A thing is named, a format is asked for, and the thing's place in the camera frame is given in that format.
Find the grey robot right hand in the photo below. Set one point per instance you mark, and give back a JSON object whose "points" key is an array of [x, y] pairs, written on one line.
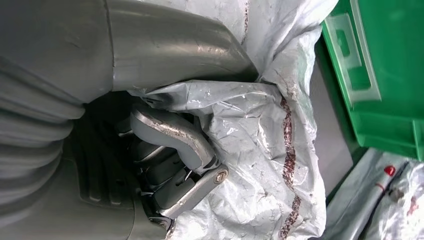
{"points": [[149, 46]]}

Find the green plastic crate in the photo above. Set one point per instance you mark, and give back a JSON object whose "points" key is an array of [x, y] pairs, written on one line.
{"points": [[391, 66]]}

